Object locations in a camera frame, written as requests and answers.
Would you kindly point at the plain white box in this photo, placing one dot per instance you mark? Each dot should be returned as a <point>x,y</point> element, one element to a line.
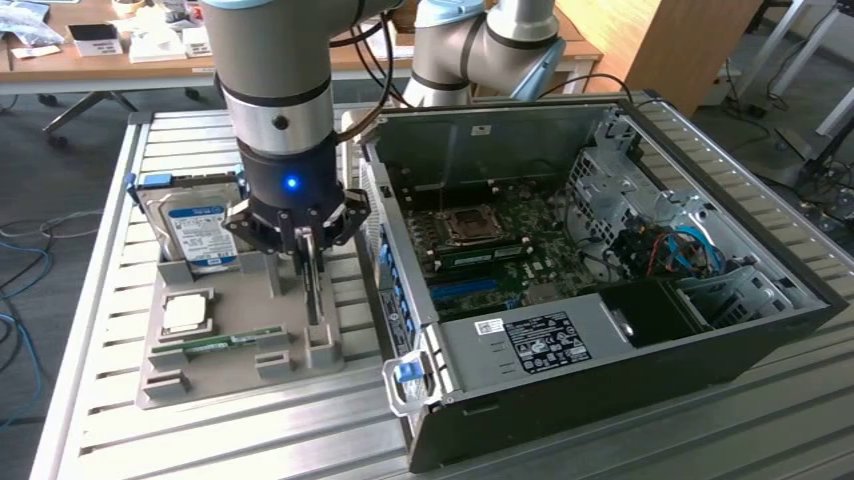
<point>196,42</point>

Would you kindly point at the grey power supply unit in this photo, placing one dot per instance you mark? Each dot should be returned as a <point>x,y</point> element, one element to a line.
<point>480,355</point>

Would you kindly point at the green RAM stick on rack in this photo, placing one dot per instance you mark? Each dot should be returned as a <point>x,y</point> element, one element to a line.
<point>220,342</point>

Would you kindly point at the white box with cup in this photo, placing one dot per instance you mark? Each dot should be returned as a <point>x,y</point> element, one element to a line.
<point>156,47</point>

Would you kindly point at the hard disk with blue label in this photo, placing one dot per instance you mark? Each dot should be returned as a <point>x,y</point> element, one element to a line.
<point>193,230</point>

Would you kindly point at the white box with black top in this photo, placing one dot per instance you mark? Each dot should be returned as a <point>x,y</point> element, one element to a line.
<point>96,41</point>

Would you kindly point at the white label card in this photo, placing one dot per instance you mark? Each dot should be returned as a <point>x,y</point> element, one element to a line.
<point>33,51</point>

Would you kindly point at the graphics card with black fan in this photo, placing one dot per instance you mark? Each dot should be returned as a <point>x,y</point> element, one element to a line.
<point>313,295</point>

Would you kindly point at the green motherboard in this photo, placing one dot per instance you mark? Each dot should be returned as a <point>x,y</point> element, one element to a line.
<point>554,265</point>

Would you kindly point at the grey parts rack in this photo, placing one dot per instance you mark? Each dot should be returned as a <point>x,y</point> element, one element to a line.
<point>253,320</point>

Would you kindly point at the metal disk bay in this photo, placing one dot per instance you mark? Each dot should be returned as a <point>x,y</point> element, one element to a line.
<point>607,190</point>

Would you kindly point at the clear plastic bag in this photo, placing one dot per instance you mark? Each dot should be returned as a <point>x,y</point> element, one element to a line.
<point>26,22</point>

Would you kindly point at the wooden desk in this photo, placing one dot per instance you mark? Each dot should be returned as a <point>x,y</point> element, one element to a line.
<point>67,67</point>

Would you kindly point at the wooden cabinet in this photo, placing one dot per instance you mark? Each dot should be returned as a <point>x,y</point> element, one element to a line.
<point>667,45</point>

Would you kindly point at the blue case latch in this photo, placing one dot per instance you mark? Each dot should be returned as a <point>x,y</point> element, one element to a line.
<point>407,372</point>

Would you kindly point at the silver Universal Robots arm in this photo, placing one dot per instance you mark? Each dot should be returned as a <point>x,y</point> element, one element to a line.
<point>280,65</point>

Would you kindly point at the stack of papers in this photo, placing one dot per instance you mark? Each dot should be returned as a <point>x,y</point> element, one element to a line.
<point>403,51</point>

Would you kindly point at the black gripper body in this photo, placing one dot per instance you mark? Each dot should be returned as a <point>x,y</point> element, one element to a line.
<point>289,175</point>

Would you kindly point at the grey desk leg with caster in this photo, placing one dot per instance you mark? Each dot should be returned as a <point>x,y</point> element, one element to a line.
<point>73,112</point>

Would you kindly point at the black open PC case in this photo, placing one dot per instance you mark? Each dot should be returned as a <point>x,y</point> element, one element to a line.
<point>600,400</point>

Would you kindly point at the silver CPU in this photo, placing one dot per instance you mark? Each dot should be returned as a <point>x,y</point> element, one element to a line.
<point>183,314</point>

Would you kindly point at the CPU socket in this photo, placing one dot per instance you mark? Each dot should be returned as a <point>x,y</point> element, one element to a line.
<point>470,225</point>

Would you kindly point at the blue expansion slot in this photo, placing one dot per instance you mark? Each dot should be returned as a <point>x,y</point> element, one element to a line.
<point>463,289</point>

